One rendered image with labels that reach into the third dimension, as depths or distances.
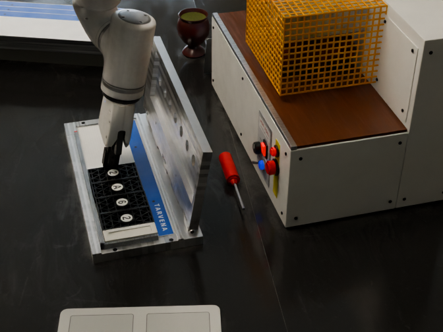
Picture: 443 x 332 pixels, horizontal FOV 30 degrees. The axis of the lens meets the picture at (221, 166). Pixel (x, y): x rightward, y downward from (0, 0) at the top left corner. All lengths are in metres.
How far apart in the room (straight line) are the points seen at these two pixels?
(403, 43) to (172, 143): 0.49
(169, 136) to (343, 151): 0.37
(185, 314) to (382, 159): 0.47
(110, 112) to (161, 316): 0.42
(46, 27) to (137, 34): 0.61
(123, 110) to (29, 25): 0.59
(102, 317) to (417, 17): 0.76
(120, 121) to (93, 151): 0.19
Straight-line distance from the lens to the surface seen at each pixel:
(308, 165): 1.51
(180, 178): 1.57
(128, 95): 1.58
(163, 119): 1.73
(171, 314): 1.42
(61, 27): 2.10
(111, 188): 1.65
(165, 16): 2.36
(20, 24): 2.13
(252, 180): 1.71
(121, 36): 1.53
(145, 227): 1.55
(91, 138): 1.82
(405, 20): 1.53
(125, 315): 1.43
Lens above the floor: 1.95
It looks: 37 degrees down
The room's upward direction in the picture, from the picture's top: 1 degrees clockwise
